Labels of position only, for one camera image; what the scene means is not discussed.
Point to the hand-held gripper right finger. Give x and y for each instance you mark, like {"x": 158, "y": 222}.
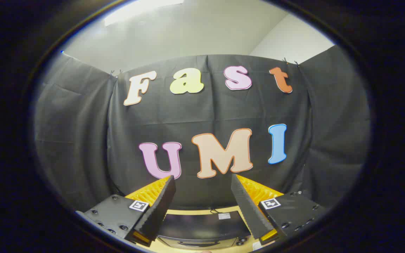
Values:
{"x": 246, "y": 207}

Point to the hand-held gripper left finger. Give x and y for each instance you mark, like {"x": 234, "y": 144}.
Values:
{"x": 160, "y": 207}

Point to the black toaster oven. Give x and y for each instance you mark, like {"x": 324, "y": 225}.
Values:
{"x": 202, "y": 225}

